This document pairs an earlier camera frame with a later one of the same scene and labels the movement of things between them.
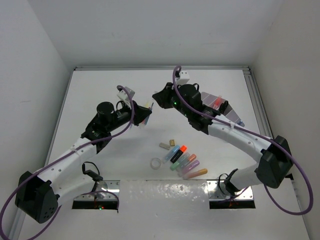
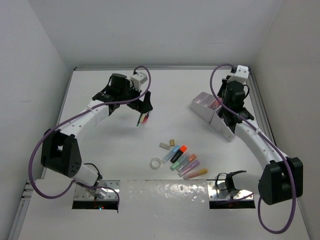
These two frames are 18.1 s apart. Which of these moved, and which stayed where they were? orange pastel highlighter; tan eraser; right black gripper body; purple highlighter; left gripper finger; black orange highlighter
Moved: left gripper finger; right black gripper body
Stayed: tan eraser; black orange highlighter; orange pastel highlighter; purple highlighter
